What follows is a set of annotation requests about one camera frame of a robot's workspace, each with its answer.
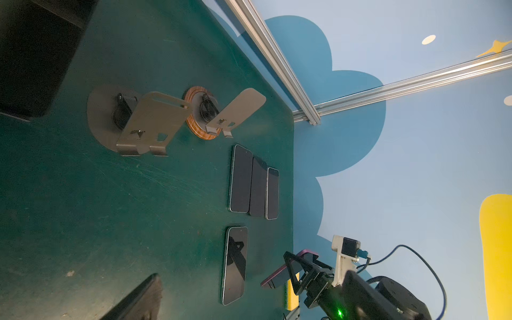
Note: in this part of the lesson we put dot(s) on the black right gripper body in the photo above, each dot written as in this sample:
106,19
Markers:
353,299

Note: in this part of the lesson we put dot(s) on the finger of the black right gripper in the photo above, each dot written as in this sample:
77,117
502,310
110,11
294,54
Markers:
307,273

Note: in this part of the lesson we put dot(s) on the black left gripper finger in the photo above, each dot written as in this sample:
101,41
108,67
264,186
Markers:
142,303

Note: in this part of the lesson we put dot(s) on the dark phone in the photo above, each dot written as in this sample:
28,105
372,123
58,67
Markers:
235,264

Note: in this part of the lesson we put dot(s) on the silver phone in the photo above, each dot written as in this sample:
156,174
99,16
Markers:
272,194

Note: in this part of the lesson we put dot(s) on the green phone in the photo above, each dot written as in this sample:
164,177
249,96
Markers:
240,179

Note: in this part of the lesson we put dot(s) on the black phone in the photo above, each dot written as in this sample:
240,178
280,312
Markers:
38,42

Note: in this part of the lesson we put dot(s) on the pink phone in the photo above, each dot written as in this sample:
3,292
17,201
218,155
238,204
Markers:
281,275

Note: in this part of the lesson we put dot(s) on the grey stand back middle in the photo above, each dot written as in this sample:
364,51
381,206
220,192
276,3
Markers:
132,124

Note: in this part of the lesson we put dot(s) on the yellow sponge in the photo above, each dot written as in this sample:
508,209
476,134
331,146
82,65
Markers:
292,300

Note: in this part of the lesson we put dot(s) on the wooden ring phone stand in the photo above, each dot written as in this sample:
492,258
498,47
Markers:
208,119

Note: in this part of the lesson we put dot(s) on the aluminium frame rail back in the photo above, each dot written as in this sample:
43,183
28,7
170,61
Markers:
334,56

